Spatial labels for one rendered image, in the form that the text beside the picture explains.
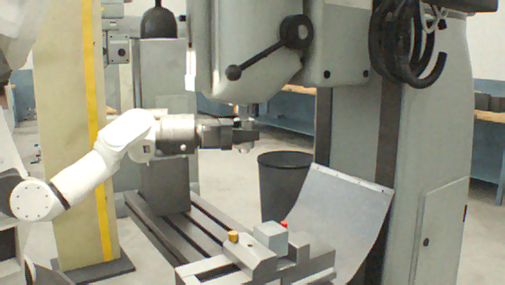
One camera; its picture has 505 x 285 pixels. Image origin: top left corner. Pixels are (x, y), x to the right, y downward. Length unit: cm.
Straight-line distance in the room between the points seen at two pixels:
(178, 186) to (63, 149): 137
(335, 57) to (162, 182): 66
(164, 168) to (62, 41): 142
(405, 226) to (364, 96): 37
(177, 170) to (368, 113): 60
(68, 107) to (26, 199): 174
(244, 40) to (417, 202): 64
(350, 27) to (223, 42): 30
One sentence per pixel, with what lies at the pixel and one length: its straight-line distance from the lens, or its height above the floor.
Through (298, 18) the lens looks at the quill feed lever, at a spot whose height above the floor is 148.
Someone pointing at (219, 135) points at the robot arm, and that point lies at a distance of 80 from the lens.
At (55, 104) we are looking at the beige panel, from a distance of 244.
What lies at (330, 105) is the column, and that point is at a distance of 115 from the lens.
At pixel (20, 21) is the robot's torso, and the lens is 86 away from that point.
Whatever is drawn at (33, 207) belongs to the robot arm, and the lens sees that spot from 74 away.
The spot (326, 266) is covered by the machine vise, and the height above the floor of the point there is 94.
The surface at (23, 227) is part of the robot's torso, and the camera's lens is 130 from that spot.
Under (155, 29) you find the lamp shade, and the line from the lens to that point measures 71.
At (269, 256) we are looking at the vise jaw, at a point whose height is 102.
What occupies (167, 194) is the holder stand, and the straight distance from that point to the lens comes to 122.
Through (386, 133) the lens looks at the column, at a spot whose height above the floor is 121.
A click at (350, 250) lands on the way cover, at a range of 106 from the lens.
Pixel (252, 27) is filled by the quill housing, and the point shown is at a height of 146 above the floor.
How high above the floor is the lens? 141
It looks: 13 degrees down
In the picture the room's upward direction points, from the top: straight up
